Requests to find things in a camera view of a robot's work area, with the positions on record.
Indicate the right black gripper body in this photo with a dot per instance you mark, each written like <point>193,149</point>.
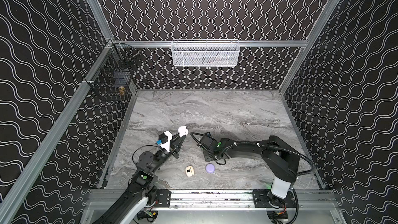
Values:
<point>205,145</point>

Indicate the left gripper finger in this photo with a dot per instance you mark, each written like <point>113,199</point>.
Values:
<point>174,138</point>
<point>179,142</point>

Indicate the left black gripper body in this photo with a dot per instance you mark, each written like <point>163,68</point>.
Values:
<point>173,146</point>

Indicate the white round charging case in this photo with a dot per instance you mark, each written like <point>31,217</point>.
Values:
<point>183,131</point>

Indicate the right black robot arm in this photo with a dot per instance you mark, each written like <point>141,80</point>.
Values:
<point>285,162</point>

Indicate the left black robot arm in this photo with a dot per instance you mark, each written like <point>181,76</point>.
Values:
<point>141,191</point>

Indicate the purple round charging case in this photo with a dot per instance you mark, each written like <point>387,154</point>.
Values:
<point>210,168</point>

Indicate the beige charging case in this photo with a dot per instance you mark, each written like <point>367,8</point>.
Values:
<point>189,171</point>

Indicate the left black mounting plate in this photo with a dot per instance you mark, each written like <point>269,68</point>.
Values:
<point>159,198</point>

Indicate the black mounting plate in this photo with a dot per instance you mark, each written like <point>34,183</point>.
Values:
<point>159,198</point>
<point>265,199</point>

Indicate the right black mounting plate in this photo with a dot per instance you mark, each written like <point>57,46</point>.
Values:
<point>265,199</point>

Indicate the small brass object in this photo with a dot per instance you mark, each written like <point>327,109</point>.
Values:
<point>122,91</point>

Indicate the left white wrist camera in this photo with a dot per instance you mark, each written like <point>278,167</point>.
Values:
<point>164,140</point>

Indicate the white wire mesh basket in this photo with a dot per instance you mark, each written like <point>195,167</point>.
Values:
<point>205,53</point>

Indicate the black wire basket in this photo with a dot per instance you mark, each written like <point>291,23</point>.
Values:
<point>116,70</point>

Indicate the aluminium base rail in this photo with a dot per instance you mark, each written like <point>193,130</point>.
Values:
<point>241,200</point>

